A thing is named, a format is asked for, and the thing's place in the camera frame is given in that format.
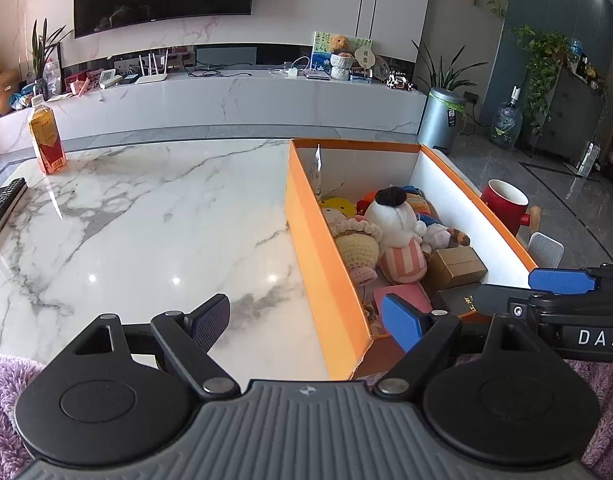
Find grey dark cabinet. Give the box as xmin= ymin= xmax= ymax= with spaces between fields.
xmin=527 ymin=68 xmax=603 ymax=162

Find blue water jug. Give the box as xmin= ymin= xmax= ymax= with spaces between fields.
xmin=489 ymin=86 xmax=523 ymax=150

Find white crochet bunny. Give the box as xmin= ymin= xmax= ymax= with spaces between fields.
xmin=323 ymin=209 xmax=382 ymax=286

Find small bear plush blue shirt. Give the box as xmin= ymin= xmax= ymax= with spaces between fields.
xmin=420 ymin=214 xmax=470 ymax=257

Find copper round vase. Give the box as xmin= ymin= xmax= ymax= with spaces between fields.
xmin=0 ymin=70 xmax=21 ymax=115

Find brown cardboard box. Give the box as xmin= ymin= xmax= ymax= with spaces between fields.
xmin=422 ymin=246 xmax=487 ymax=294

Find orange white cardboard box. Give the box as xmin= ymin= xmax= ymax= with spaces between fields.
xmin=286 ymin=140 xmax=536 ymax=380

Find white round fan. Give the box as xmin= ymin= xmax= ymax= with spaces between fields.
xmin=354 ymin=44 xmax=376 ymax=70

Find small white speaker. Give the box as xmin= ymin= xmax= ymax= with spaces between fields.
xmin=527 ymin=231 xmax=565 ymax=269

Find grey pedal trash bin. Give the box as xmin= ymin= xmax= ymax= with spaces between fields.
xmin=417 ymin=87 xmax=467 ymax=155

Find black box gold lettering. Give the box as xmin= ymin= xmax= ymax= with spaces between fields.
xmin=431 ymin=283 xmax=481 ymax=318

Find white marble tv cabinet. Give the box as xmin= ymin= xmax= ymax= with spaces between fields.
xmin=0 ymin=67 xmax=430 ymax=157

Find orange tea bottle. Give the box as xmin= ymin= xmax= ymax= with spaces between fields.
xmin=29 ymin=94 xmax=67 ymax=174

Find teddy bear on cabinet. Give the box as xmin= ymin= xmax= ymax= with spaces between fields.
xmin=329 ymin=35 xmax=355 ymax=80

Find white plush black hat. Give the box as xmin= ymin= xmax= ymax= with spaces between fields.
xmin=365 ymin=186 xmax=427 ymax=284

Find trailing ivy plant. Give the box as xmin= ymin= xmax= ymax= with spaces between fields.
xmin=515 ymin=25 xmax=569 ymax=134

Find red mug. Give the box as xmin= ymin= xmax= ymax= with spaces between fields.
xmin=481 ymin=179 xmax=541 ymax=236

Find white wifi router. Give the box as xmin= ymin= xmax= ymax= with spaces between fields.
xmin=136 ymin=53 xmax=168 ymax=84

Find green picture card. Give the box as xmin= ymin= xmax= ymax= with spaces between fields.
xmin=308 ymin=32 xmax=372 ymax=74

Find yellow smiley plush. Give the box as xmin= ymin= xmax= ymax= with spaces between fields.
xmin=319 ymin=196 xmax=357 ymax=217

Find orange plush blue cap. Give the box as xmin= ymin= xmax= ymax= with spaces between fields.
xmin=355 ymin=185 xmax=443 ymax=231

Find purple fluffy blanket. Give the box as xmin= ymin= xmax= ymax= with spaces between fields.
xmin=0 ymin=354 xmax=44 ymax=479

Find green potted plant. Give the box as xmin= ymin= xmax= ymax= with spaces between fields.
xmin=31 ymin=20 xmax=70 ymax=101

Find black keyboard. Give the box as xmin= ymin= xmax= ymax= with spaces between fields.
xmin=0 ymin=178 xmax=28 ymax=232

